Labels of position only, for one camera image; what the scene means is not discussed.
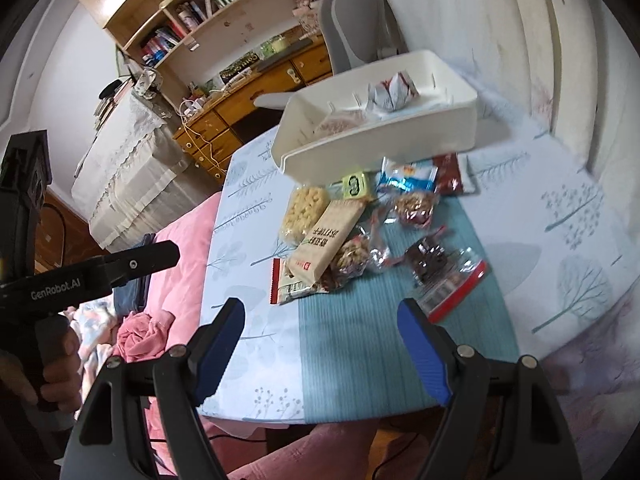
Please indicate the teal striped placemat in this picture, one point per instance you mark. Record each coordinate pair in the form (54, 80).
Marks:
(360, 350)

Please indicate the blue white snack packet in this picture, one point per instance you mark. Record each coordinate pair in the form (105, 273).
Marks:
(405, 177)

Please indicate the lace cloth covered cabinet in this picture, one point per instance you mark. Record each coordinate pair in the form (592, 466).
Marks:
(130, 160)

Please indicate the dark red snack packet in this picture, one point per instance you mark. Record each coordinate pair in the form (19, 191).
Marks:
(450, 175)

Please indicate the clear puffed snack bag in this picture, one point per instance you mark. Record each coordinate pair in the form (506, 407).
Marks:
(302, 212)

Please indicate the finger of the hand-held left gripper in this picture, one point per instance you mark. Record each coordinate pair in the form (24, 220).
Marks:
(142, 261)

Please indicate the red white snack packet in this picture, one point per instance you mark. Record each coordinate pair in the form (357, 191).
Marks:
(395, 91)
(287, 290)

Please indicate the dark blue clothes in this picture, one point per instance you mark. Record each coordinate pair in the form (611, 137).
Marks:
(132, 285)

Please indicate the crumpled pink cloth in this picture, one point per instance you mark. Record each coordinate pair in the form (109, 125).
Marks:
(142, 335)

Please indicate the chocolate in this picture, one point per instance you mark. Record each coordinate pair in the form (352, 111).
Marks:
(430, 262)

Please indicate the beige cracker packet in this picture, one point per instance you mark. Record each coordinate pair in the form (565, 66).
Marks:
(325, 240)

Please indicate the grey office chair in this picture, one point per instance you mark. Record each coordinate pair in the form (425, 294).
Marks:
(350, 25)

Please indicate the green yellow snack packet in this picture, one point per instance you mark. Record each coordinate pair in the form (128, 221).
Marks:
(356, 185)

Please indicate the white plastic bin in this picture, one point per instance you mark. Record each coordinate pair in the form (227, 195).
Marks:
(400, 135)

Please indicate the clear nut packet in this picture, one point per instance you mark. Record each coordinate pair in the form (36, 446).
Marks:
(347, 260)
(415, 207)

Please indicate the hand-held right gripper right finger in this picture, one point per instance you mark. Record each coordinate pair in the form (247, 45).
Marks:
(420, 355)

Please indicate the wooden desk with drawers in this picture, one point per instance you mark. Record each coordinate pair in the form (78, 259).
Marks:
(240, 97)

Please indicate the brown wooden door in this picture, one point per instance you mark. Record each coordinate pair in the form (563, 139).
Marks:
(65, 230)

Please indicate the pink blanket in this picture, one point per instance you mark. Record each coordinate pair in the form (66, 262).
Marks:
(185, 240)

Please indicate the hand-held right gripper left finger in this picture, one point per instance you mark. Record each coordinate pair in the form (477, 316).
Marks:
(225, 347)

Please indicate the doll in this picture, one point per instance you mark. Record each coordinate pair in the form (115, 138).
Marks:
(305, 5)

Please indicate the person's left hand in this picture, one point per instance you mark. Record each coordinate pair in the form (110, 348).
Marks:
(65, 380)

